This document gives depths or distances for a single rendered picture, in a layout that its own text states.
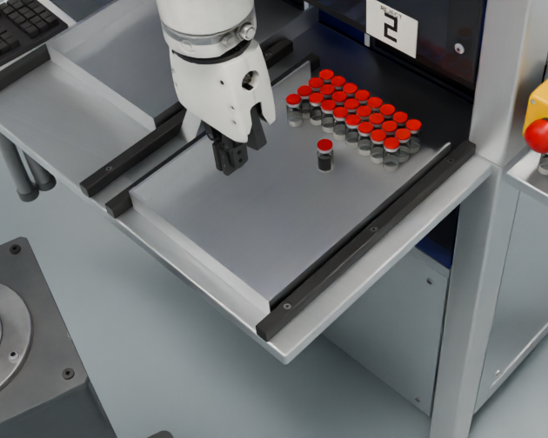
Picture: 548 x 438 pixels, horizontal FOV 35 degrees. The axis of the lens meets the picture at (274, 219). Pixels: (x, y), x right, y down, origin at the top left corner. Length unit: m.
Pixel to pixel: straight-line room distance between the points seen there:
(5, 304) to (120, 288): 1.09
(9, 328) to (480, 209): 0.66
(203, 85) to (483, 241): 0.63
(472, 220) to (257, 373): 0.87
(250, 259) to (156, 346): 1.03
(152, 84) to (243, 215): 0.30
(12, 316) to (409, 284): 0.72
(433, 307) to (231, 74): 0.85
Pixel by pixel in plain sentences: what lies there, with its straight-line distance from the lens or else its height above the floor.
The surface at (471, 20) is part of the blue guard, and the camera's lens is 1.10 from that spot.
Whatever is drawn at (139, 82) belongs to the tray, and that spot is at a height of 0.88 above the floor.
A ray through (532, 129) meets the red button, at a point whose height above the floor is 1.01.
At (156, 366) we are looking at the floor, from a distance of 2.08.
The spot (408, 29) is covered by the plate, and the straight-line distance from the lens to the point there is 1.17.
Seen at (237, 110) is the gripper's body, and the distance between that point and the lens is 0.81.
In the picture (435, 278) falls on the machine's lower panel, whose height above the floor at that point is 0.56.
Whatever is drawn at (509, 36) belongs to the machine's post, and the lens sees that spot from 1.07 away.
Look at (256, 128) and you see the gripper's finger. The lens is 0.84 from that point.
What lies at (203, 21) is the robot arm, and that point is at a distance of 0.75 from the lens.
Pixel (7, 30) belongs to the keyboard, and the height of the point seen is 0.82.
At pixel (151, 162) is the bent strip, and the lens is 1.24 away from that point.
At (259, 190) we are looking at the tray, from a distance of 1.18.
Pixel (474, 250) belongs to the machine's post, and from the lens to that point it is 1.36.
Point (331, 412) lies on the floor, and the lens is 1.98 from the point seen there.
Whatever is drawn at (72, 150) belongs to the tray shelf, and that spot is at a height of 0.88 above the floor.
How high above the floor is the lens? 1.75
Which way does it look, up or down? 50 degrees down
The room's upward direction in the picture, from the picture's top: 7 degrees counter-clockwise
